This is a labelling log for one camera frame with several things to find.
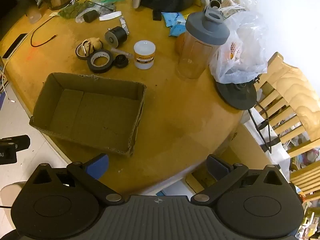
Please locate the black round stand base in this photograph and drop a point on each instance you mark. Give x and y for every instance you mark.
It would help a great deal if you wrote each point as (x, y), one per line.
(237, 95)

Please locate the white plastic bag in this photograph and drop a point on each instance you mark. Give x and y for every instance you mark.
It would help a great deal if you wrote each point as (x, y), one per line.
(247, 55)

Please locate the clear plastic bag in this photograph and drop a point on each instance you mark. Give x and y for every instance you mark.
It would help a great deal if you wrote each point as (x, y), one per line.
(80, 18)

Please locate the black phone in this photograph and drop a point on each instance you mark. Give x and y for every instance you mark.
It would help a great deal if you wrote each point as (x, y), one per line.
(15, 44)

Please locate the black cylinder with silver face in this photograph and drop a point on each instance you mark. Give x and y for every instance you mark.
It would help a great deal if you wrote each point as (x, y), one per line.
(116, 36)

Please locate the cardboard box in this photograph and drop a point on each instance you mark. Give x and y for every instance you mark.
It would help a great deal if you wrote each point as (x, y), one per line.
(95, 115)

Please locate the clear plastic tube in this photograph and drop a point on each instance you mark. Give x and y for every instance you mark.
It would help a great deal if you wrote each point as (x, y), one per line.
(125, 53)

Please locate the white jar with orange label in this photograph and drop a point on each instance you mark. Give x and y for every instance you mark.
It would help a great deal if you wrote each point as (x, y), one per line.
(144, 56)

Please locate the small black canister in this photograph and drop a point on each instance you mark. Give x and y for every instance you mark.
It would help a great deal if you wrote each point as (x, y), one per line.
(90, 15)

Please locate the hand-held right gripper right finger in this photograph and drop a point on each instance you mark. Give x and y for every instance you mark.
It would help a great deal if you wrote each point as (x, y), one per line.
(215, 167)

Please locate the white band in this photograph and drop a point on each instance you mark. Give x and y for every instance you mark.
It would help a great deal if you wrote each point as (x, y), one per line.
(110, 16)

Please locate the marble-patterned stick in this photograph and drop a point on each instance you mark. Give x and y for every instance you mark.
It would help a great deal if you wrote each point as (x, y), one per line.
(125, 25)

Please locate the wide black tape roll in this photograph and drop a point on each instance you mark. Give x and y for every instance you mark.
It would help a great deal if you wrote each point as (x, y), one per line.
(93, 66)

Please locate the small black box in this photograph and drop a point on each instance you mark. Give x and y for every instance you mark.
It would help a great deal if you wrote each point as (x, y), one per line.
(156, 15)

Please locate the blue packet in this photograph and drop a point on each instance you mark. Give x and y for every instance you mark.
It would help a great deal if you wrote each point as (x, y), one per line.
(171, 18)
(177, 29)

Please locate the small black round cap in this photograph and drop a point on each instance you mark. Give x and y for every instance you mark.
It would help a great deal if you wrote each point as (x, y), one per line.
(121, 61)

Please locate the mesh bag of green balls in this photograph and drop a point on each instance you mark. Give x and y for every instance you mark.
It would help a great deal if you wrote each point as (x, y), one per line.
(71, 10)

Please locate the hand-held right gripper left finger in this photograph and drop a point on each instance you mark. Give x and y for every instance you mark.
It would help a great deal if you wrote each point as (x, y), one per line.
(98, 166)

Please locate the wooden chair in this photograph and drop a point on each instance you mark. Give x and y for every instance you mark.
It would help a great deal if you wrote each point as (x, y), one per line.
(297, 90)

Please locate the translucent plastic cup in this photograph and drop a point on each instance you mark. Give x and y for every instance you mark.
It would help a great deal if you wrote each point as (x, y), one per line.
(34, 15)

